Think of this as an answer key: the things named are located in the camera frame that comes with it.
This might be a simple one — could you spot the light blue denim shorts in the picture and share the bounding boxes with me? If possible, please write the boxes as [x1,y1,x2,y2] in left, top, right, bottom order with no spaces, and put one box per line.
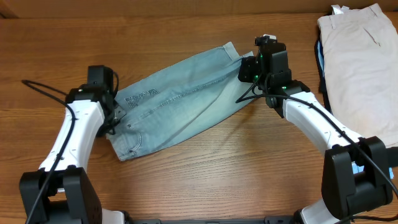
[106,42,250,161]

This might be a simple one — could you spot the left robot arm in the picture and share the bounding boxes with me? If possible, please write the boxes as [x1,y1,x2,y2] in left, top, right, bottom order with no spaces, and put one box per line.
[19,65,131,224]

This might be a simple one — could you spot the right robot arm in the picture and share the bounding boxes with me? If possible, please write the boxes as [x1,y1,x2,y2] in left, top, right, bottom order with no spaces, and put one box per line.
[238,35,397,223]

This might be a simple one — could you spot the beige shorts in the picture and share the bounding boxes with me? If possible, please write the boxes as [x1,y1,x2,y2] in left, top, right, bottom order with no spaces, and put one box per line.
[317,3,398,149]

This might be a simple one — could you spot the light blue t-shirt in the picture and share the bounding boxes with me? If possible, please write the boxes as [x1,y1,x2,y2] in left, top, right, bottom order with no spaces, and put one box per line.
[315,40,394,179]

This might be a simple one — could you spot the black garment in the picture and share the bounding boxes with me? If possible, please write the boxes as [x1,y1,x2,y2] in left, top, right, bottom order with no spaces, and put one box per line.
[313,12,398,169]

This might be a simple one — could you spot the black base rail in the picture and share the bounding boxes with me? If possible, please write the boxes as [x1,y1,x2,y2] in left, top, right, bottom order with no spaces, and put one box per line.
[125,216,295,224]

